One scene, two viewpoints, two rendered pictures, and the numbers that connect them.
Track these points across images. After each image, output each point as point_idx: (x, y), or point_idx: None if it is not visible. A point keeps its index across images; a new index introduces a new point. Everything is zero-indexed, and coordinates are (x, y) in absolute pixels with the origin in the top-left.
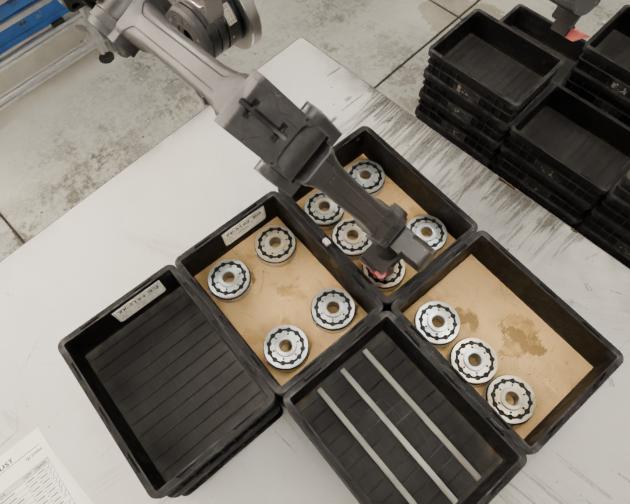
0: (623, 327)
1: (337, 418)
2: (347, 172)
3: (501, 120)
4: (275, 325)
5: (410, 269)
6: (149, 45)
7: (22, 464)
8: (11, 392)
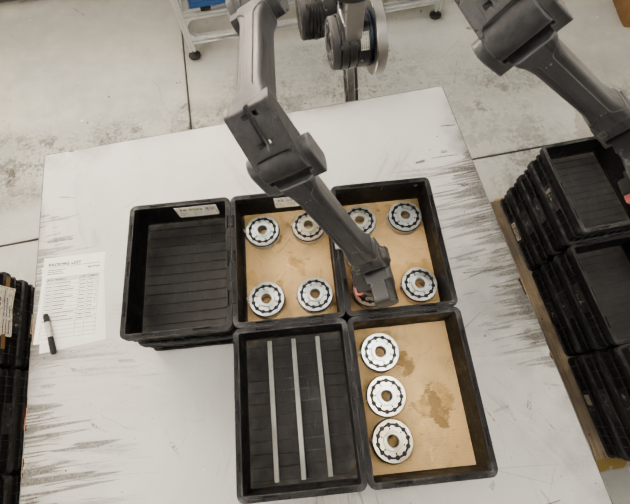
0: (535, 454)
1: (268, 368)
2: (327, 202)
3: (566, 235)
4: (272, 280)
5: None
6: (240, 35)
7: (84, 267)
8: (105, 221)
